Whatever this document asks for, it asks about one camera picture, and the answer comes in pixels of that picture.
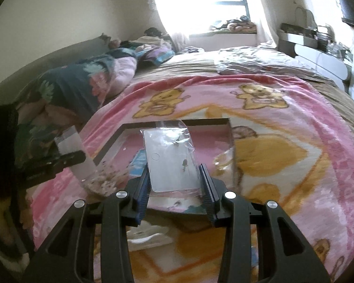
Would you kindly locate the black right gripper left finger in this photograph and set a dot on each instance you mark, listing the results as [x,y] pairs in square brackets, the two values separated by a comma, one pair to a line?
[67,253]

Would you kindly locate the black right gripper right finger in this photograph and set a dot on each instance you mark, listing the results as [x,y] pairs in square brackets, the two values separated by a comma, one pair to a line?
[284,254]

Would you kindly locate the clear bag with beads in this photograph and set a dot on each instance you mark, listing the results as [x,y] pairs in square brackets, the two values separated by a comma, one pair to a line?
[95,180]

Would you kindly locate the earring card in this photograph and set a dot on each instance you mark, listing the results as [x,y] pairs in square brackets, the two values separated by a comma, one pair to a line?
[171,159]

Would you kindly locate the dark floral quilt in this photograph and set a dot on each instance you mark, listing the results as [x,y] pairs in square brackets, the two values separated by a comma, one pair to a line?
[68,96]

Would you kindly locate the pink bear-print fleece blanket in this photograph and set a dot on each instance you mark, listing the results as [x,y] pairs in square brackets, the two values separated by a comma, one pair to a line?
[294,143]

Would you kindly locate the blue label card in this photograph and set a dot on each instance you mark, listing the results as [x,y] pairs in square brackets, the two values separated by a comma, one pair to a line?
[137,164]

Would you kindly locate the shallow pink cardboard box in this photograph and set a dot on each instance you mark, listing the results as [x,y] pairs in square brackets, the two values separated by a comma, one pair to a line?
[212,138]

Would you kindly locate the purple blue pillow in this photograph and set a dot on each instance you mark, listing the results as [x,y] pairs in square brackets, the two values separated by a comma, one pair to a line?
[154,56]

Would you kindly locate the white bench at bed foot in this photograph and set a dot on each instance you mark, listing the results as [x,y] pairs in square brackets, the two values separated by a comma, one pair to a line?
[300,43]

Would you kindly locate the clothes pile on windowsill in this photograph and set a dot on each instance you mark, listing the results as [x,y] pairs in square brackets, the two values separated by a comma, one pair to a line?
[241,25]

